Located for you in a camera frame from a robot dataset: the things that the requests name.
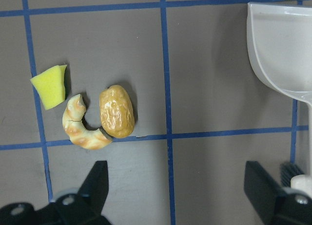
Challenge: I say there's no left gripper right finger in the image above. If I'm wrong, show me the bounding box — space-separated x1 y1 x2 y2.
244 161 312 225

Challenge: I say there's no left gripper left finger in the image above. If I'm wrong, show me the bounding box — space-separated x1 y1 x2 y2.
0 161 110 225

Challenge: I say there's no white brush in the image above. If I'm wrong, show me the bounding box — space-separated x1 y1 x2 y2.
280 162 312 197

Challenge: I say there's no white plastic dustpan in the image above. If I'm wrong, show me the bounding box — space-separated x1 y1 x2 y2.
247 1 312 162

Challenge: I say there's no toy croissant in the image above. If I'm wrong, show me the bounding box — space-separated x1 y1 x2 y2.
62 94 113 150

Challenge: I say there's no toy bread roll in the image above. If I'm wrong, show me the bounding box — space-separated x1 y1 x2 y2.
99 85 135 138

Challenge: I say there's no yellow sponge piece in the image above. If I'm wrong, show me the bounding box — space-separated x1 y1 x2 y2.
30 65 67 110

